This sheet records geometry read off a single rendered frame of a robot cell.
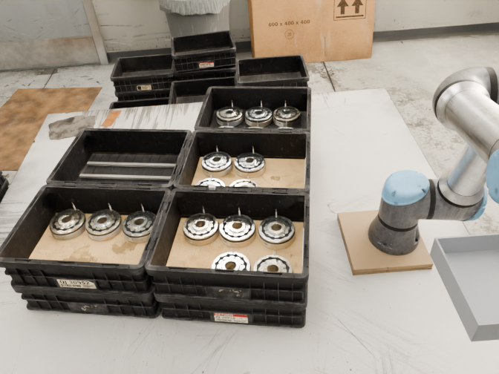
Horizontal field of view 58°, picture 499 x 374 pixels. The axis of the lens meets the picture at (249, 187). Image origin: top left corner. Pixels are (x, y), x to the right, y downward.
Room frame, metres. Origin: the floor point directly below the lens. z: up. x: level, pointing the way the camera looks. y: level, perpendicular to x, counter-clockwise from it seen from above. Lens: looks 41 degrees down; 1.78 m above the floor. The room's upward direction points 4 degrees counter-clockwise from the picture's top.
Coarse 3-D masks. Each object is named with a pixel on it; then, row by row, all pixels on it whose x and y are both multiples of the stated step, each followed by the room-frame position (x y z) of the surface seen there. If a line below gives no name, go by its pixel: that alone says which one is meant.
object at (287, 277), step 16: (176, 192) 0.97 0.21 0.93; (192, 192) 0.97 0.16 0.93; (208, 192) 0.96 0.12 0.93; (224, 192) 0.95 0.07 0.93; (240, 192) 0.95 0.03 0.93; (256, 192) 0.94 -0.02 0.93; (272, 192) 0.94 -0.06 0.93; (288, 192) 0.93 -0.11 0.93; (304, 192) 0.93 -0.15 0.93; (304, 208) 0.87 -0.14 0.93; (160, 224) 0.85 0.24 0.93; (304, 224) 0.81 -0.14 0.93; (304, 240) 0.75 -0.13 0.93; (304, 256) 0.71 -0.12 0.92; (160, 272) 0.69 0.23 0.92; (176, 272) 0.68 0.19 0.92; (192, 272) 0.68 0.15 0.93; (208, 272) 0.67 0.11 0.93; (224, 272) 0.67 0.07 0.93; (240, 272) 0.67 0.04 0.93; (256, 272) 0.66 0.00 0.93; (272, 272) 0.66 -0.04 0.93; (288, 272) 0.65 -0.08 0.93; (304, 272) 0.65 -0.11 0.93
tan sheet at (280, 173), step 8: (200, 160) 1.24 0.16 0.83; (232, 160) 1.23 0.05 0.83; (272, 160) 1.21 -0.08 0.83; (280, 160) 1.21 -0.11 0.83; (288, 160) 1.20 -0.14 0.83; (296, 160) 1.20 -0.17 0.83; (304, 160) 1.20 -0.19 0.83; (200, 168) 1.20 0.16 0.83; (232, 168) 1.18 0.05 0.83; (272, 168) 1.17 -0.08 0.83; (280, 168) 1.16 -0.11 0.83; (288, 168) 1.16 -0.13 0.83; (296, 168) 1.16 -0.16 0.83; (200, 176) 1.16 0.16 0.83; (208, 176) 1.15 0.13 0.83; (224, 176) 1.15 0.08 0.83; (232, 176) 1.14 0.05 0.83; (264, 176) 1.13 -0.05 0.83; (272, 176) 1.13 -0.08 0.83; (280, 176) 1.13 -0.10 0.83; (288, 176) 1.12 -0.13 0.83; (296, 176) 1.12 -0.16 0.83; (192, 184) 1.12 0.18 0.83; (224, 184) 1.11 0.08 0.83; (264, 184) 1.09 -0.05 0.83; (272, 184) 1.09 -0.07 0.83; (280, 184) 1.09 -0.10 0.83; (288, 184) 1.08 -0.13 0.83; (296, 184) 1.08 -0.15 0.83
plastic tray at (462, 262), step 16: (448, 240) 0.58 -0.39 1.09; (464, 240) 0.58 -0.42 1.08; (480, 240) 0.58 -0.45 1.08; (496, 240) 0.58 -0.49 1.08; (432, 256) 0.57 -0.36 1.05; (448, 256) 0.57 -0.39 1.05; (464, 256) 0.57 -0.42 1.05; (480, 256) 0.57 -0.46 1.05; (496, 256) 0.56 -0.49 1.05; (448, 272) 0.51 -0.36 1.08; (464, 272) 0.53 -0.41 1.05; (480, 272) 0.53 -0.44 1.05; (496, 272) 0.52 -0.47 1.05; (448, 288) 0.49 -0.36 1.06; (464, 288) 0.49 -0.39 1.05; (480, 288) 0.49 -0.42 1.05; (496, 288) 0.49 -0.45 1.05; (464, 304) 0.44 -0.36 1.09; (480, 304) 0.45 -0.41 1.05; (496, 304) 0.45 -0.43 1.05; (464, 320) 0.42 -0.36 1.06; (480, 320) 0.42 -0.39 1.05; (496, 320) 0.42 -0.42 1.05; (480, 336) 0.39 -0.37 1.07; (496, 336) 0.39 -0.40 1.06
